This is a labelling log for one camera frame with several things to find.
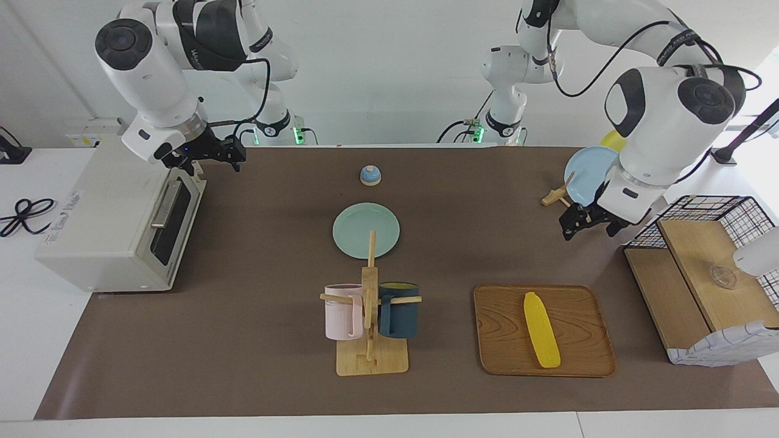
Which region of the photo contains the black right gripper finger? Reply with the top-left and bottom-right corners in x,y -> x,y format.
161,155 -> 196,178
229,136 -> 248,173

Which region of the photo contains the light green plate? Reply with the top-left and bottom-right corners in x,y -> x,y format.
332,203 -> 401,260

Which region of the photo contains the wooden step shelf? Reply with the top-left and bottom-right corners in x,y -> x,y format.
625,219 -> 779,366

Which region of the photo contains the light blue plate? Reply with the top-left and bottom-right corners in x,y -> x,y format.
564,146 -> 621,207

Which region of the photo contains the dark teal mug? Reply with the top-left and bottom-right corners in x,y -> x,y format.
377,281 -> 421,339

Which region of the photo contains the black angled stand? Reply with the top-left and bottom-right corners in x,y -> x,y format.
709,97 -> 779,166

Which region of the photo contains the white rounded device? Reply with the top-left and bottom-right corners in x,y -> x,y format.
732,226 -> 779,277

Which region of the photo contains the wooden mug rack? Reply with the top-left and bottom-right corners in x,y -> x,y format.
320,230 -> 423,377

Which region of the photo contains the small black stand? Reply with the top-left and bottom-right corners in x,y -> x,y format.
0,126 -> 32,165

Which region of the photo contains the oven door with handle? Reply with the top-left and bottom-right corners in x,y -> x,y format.
139,163 -> 208,290

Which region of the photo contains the cream toaster oven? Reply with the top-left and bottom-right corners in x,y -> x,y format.
35,144 -> 208,294

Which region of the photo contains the brown wooden tray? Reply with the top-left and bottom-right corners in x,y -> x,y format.
473,284 -> 618,378

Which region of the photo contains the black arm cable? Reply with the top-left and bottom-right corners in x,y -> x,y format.
206,57 -> 272,130
545,20 -> 763,184

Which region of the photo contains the white wall socket box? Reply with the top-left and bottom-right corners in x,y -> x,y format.
66,118 -> 125,149

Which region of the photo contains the small clear glass dish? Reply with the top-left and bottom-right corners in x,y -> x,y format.
709,263 -> 738,290

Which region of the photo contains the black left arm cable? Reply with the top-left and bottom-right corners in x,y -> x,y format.
545,20 -> 763,184

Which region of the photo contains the white checked cloth liner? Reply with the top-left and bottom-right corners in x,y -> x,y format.
666,321 -> 779,367

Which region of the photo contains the yellow corn cob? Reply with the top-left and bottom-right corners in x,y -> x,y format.
523,291 -> 561,369

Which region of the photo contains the wooden plate rack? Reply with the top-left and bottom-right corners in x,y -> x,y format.
541,170 -> 589,211

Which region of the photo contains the coiled black cable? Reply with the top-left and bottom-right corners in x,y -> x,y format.
0,198 -> 55,238

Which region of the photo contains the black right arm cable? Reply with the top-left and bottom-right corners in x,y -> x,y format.
206,57 -> 272,130

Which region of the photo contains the black wire basket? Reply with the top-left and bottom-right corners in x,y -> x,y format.
624,195 -> 779,308

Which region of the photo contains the brown table mat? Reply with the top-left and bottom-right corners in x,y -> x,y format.
33,145 -> 779,420

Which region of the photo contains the pink mug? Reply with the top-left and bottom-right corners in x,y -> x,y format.
323,283 -> 365,341

